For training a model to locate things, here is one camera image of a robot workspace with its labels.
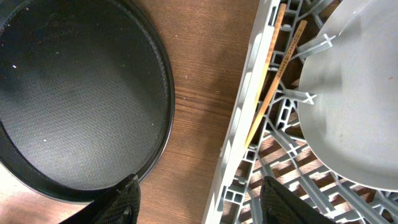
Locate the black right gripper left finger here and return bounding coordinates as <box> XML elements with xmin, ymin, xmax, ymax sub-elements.
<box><xmin>60</xmin><ymin>174</ymin><xmax>141</xmax><ymax>224</ymax></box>

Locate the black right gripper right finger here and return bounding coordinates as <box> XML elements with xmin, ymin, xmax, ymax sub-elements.
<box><xmin>260</xmin><ymin>176</ymin><xmax>335</xmax><ymax>224</ymax></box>

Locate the wooden chopstick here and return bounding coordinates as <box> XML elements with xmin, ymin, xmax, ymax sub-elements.
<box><xmin>253</xmin><ymin>2</ymin><xmax>287</xmax><ymax>110</ymax></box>
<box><xmin>244</xmin><ymin>20</ymin><xmax>308</xmax><ymax>148</ymax></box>

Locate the light grey plate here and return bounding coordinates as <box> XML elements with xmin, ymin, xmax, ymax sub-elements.
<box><xmin>298</xmin><ymin>0</ymin><xmax>397</xmax><ymax>191</ymax></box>

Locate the grey dishwasher rack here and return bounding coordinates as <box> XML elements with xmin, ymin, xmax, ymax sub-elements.
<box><xmin>202</xmin><ymin>0</ymin><xmax>397</xmax><ymax>224</ymax></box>

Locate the round black serving tray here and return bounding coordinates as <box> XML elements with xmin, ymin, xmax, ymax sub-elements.
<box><xmin>1</xmin><ymin>0</ymin><xmax>175</xmax><ymax>203</ymax></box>

